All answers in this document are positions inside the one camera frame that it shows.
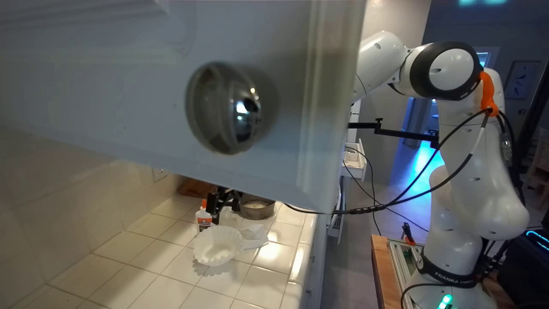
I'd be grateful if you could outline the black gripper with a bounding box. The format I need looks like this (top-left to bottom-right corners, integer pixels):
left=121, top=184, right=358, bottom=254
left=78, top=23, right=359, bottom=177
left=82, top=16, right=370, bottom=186
left=203, top=186, right=243, bottom=227

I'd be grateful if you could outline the round metal cabinet knob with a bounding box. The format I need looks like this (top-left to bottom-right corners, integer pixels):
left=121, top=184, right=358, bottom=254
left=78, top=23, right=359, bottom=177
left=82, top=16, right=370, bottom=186
left=183, top=60, right=270, bottom=157

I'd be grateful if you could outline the white cabinet door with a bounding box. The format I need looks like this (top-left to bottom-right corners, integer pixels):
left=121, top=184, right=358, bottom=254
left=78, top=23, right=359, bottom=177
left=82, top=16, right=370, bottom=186
left=0, top=0, right=366, bottom=217

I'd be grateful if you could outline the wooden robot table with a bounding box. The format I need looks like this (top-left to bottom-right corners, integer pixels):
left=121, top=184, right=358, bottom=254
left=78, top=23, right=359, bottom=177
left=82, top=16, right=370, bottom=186
left=368, top=234, right=516, bottom=309

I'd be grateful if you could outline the metal frying pan black handle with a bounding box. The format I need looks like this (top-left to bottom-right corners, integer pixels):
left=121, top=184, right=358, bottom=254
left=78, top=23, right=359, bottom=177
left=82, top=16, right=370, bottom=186
left=236, top=193, right=277, bottom=222

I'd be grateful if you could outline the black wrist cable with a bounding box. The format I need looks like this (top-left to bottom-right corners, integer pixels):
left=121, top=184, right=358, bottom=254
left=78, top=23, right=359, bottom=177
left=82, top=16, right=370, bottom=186
left=281, top=109, right=504, bottom=218

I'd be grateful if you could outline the red handled tool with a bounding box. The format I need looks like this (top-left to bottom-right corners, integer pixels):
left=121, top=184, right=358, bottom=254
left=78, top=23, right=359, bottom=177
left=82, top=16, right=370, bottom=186
left=399, top=222, right=416, bottom=248

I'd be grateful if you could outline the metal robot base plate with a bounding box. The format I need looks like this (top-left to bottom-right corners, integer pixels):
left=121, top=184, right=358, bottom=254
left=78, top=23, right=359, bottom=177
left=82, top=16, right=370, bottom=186
left=387, top=239, right=435, bottom=309

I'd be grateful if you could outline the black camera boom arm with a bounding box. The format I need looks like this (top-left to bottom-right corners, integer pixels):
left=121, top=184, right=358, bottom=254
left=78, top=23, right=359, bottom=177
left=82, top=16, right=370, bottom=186
left=346, top=117, right=442, bottom=145

